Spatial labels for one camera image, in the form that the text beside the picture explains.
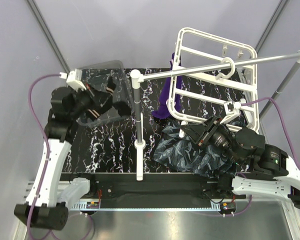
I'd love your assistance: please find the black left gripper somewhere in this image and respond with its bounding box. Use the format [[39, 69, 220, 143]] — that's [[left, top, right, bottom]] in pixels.
[[69, 82, 111, 120]]

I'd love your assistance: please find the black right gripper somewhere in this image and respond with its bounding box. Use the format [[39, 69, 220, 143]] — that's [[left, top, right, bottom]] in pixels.
[[179, 114, 243, 166]]

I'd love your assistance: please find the white clip sock hanger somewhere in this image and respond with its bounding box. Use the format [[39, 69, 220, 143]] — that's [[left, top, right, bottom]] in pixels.
[[166, 27, 260, 132]]

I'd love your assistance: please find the purple sock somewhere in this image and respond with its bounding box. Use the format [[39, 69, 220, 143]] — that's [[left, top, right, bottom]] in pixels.
[[151, 52, 185, 120]]

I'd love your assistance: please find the black striped sock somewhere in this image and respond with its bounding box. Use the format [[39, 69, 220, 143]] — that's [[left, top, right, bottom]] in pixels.
[[85, 98, 113, 120], [106, 76, 131, 117]]

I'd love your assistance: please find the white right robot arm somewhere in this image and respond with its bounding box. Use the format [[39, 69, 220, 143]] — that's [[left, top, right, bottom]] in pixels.
[[181, 116, 300, 209]]

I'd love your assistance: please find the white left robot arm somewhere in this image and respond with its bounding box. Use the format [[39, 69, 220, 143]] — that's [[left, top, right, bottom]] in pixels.
[[14, 82, 116, 231]]

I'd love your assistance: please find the black striped sock in bin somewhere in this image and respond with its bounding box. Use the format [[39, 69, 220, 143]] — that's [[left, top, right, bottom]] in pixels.
[[85, 98, 113, 120]]

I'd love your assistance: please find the clear plastic bin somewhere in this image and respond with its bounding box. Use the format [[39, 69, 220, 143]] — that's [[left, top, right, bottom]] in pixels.
[[78, 60, 135, 128]]

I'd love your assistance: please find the grey white drying rack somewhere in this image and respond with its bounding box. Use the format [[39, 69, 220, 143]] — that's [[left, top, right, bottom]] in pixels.
[[130, 45, 300, 181]]

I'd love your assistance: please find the dark patterned cloth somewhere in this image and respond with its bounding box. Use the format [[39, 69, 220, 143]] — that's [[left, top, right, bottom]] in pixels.
[[152, 119, 237, 178]]

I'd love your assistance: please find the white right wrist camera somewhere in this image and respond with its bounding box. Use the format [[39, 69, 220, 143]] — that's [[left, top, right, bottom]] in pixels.
[[220, 98, 247, 126]]

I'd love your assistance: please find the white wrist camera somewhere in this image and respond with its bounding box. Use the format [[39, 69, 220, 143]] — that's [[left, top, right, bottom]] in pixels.
[[59, 68, 87, 92], [220, 98, 247, 126]]

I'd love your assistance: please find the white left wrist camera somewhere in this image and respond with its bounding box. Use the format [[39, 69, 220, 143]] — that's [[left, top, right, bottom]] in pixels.
[[59, 68, 87, 92]]

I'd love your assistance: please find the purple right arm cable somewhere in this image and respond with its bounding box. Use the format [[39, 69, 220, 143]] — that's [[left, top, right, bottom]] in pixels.
[[242, 96, 300, 176]]

